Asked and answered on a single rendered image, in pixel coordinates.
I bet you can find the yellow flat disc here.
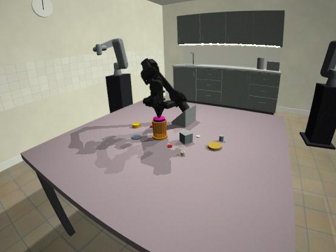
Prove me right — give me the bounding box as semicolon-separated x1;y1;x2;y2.
132;122;140;128

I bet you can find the yellow round disc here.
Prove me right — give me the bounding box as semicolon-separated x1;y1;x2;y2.
207;142;221;151

